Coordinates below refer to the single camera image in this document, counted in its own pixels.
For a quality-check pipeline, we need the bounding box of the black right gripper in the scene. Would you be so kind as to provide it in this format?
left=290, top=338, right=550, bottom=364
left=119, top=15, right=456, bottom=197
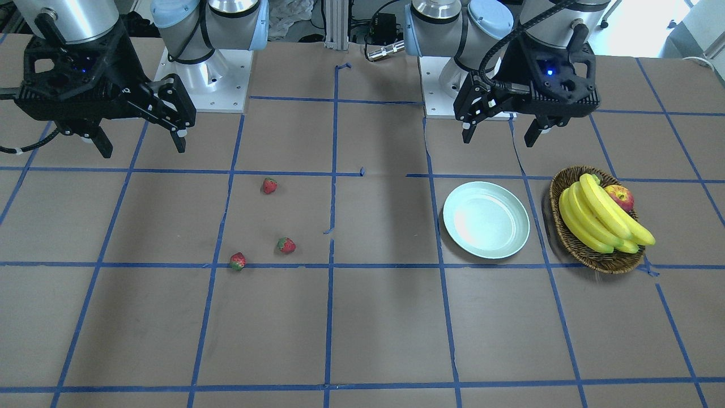
left=12, top=23, right=197, bottom=159

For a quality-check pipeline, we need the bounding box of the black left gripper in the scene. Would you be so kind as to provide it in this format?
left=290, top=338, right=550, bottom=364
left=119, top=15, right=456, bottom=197
left=453, top=35, right=600, bottom=148

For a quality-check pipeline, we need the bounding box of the red strawberry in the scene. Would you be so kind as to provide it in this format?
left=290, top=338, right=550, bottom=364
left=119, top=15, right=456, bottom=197
left=276, top=237, right=297, bottom=254
left=228, top=252, right=246, bottom=271
left=261, top=177, right=279, bottom=195

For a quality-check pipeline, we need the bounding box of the light green plate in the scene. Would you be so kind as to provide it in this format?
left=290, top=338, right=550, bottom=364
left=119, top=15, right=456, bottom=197
left=442, top=181, right=531, bottom=259

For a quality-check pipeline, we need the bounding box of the yellow banana bunch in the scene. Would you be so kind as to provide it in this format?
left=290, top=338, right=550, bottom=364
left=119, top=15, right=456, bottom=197
left=558, top=173, right=656, bottom=254

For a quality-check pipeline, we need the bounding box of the red yellow apple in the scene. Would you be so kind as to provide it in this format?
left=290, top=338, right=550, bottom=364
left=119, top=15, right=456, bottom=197
left=605, top=184, right=634, bottom=213

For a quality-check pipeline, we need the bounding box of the woven wicker basket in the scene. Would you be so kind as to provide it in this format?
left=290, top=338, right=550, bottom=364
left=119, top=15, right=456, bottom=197
left=541, top=165, right=646, bottom=274

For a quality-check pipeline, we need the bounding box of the aluminium frame post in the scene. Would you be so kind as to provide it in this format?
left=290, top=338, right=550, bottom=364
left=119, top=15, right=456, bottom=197
left=323, top=0, right=349, bottom=52

